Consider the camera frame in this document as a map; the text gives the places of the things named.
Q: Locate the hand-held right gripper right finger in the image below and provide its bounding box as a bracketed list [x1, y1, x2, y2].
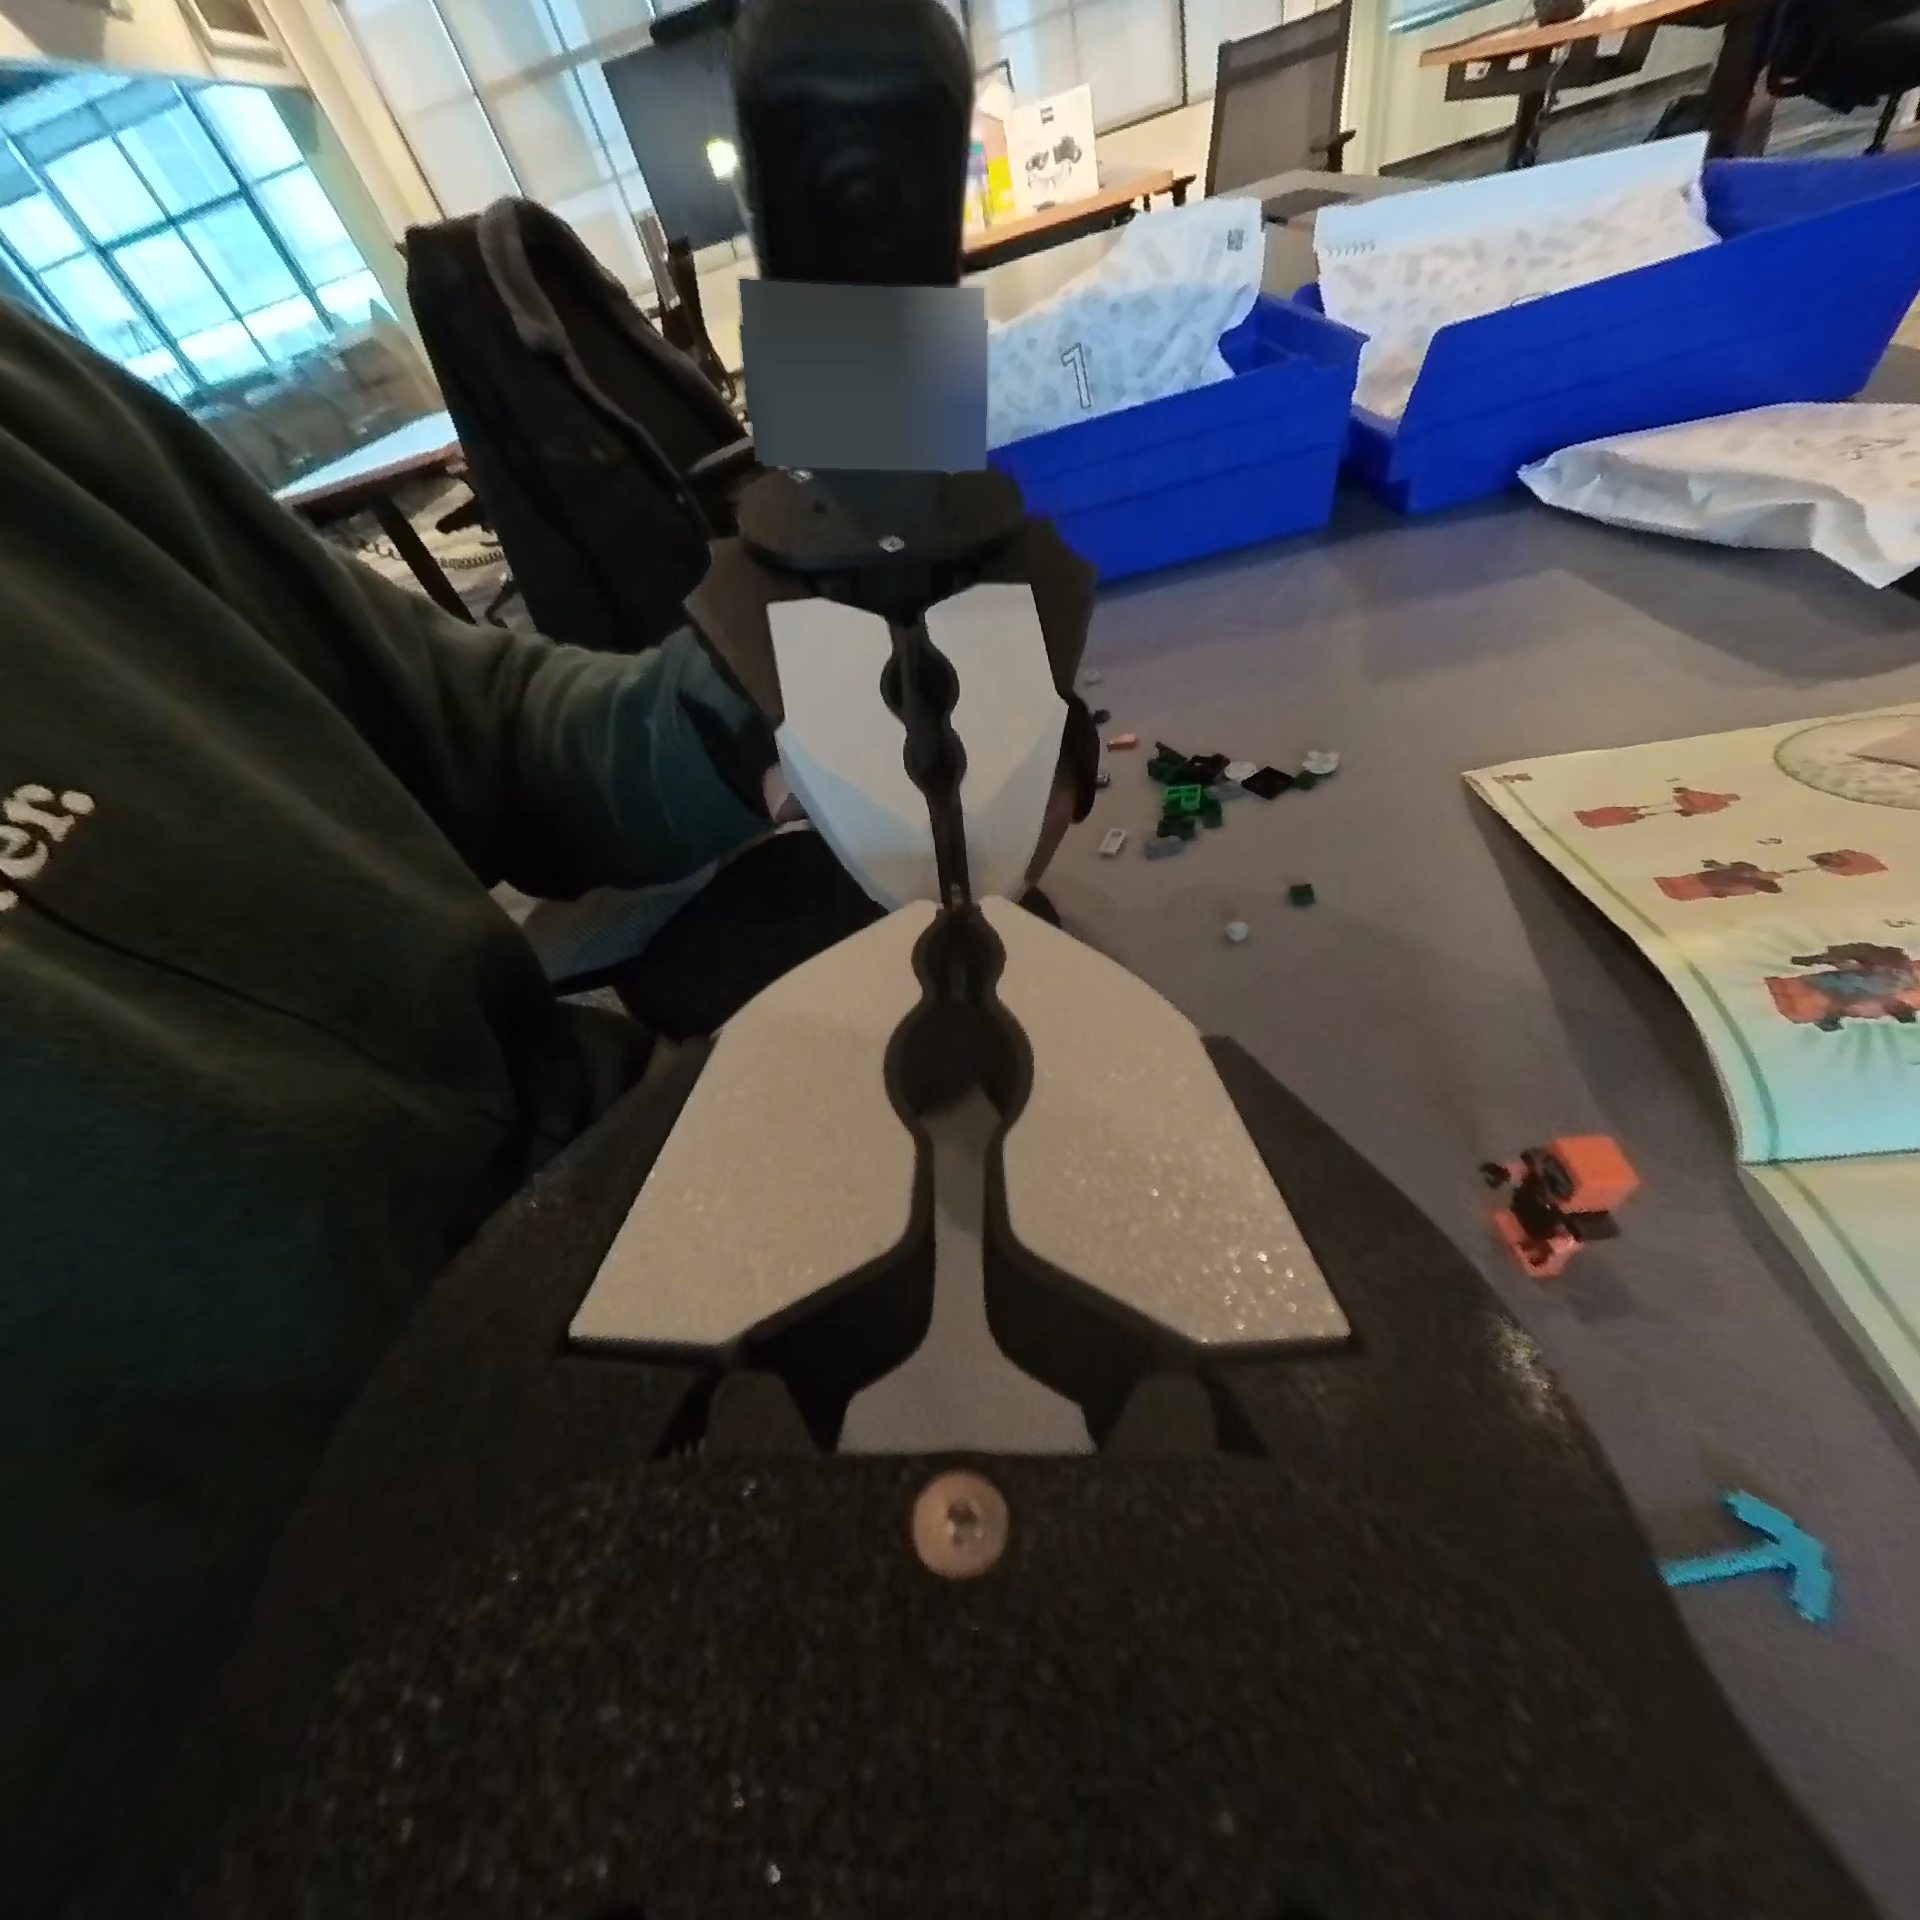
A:
[966, 904, 1352, 1356]

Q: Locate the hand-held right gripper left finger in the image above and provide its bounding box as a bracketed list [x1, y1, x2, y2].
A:
[570, 901, 961, 1362]

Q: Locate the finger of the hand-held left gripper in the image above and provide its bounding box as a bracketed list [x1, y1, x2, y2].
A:
[939, 581, 1091, 907]
[766, 595, 961, 914]

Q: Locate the pile of toy bricks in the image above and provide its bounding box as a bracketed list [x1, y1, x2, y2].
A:
[1095, 721, 1344, 873]

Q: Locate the orange pumpkin face brick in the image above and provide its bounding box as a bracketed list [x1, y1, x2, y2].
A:
[1546, 1132, 1646, 1218]

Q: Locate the white instruction booklet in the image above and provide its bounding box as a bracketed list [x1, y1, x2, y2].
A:
[1463, 706, 1920, 1436]

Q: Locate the teal toy sword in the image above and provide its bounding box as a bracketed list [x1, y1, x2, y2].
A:
[1660, 1493, 1838, 1627]

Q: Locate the person's left forearm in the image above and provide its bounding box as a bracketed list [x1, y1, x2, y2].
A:
[359, 540, 788, 902]

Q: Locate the blue plastic bin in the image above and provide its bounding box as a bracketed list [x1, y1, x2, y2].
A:
[984, 295, 1370, 583]
[1336, 150, 1920, 519]

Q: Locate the wooden table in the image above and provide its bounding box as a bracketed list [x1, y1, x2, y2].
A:
[966, 166, 1201, 278]
[1415, 0, 1747, 168]

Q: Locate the grey office table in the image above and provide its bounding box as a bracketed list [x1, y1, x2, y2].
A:
[269, 412, 481, 618]

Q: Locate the grey office chair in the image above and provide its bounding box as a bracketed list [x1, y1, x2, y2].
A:
[1206, 0, 1358, 198]

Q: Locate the white paper bag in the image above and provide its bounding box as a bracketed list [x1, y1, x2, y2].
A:
[1517, 400, 1920, 588]

